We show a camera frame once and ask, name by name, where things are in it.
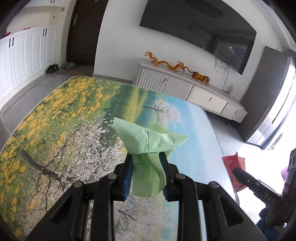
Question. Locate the red paper packet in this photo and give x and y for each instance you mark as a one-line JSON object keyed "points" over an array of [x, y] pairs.
{"points": [[231, 163]]}

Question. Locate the golden tiger figurine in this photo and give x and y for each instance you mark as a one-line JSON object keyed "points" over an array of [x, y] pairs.
{"points": [[198, 77]]}

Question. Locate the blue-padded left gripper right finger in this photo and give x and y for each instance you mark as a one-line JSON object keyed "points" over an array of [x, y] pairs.
{"points": [[224, 219]]}

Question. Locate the wall-mounted black television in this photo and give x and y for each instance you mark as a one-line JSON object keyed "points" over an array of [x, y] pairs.
{"points": [[211, 25]]}

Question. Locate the grey tall refrigerator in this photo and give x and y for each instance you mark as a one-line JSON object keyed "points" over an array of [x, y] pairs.
{"points": [[265, 95]]}

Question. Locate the black shoes pair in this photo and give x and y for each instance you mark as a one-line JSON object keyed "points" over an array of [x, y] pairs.
{"points": [[52, 69]]}

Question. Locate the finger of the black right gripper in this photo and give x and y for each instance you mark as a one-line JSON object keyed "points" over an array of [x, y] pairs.
{"points": [[248, 180]]}

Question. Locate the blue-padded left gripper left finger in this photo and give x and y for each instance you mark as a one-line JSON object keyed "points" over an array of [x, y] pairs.
{"points": [[67, 219]]}

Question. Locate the grey slippers pair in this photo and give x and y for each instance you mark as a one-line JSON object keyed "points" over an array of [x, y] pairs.
{"points": [[68, 66]]}

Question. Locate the white shoe cabinet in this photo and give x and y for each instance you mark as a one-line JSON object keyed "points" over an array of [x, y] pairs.
{"points": [[29, 39]]}

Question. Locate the white low tv cabinet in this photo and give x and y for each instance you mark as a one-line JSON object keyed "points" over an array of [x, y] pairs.
{"points": [[181, 85]]}

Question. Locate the brown door mat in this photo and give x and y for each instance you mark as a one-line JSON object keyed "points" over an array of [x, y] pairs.
{"points": [[79, 70]]}

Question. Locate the golden dragon figurine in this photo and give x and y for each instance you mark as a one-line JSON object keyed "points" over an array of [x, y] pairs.
{"points": [[156, 62]]}

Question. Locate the dark brown entry door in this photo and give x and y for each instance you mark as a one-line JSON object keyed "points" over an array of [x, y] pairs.
{"points": [[84, 31]]}

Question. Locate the green paper napkin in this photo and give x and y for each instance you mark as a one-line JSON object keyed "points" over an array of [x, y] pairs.
{"points": [[145, 145]]}

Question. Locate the landscape print table mat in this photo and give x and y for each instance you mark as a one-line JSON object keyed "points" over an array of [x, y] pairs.
{"points": [[69, 137]]}

